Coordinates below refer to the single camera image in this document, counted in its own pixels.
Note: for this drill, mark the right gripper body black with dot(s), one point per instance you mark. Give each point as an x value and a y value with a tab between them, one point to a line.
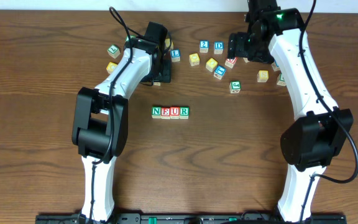
232	45

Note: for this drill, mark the yellow S block top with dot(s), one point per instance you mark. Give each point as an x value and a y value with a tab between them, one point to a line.
168	44

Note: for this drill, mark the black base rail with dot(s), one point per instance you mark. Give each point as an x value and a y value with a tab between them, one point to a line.
136	218

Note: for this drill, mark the yellow s block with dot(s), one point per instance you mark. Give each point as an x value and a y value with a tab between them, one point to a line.
168	44
262	76

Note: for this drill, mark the green L block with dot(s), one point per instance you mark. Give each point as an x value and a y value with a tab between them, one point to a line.
114	51

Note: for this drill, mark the blue T block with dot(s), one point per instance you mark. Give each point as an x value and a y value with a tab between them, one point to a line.
219	72

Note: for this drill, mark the blue D block centre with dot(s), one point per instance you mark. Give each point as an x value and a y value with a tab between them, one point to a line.
218	47

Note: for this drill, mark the green 4 block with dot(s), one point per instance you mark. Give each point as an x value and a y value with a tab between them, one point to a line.
280	80

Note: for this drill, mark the yellow S block right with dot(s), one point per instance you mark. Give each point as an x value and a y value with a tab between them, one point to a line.
262	76

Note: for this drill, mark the green N block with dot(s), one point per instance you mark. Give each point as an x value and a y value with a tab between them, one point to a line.
156	112

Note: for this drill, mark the yellow C block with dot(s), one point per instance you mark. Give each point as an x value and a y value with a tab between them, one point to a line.
111	67

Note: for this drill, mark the blue l block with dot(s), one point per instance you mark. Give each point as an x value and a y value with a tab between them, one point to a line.
175	55
275	67

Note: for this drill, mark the red E block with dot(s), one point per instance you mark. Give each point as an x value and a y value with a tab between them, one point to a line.
165	113

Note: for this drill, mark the blue L block right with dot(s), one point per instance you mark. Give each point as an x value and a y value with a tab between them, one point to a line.
275	67

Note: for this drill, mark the blue L block centre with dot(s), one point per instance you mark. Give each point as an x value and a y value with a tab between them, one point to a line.
175	55

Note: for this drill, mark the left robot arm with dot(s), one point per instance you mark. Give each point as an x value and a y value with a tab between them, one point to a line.
100	126

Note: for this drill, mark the yellow O block right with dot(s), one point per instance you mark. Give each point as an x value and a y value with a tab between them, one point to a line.
211	64

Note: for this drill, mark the yellow o block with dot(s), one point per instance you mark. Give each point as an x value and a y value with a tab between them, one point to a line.
194	59
211	64

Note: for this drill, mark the green R block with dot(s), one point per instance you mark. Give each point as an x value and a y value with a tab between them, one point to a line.
184	112

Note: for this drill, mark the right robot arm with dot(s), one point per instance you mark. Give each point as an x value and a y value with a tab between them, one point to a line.
320	126

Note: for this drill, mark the green J block lower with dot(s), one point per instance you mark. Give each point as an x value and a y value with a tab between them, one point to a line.
235	87

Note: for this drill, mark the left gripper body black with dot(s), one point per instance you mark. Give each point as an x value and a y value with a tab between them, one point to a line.
165	73

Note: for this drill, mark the blue 5 block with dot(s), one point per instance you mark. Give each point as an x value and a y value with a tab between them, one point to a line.
246	60

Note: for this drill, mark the yellow O block left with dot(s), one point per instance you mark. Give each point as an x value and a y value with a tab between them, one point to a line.
194	59

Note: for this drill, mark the red u block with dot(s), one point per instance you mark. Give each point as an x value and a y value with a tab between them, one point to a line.
230	62
174	112

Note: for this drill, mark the blue 2 block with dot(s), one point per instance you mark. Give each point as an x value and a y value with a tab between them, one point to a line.
204	46

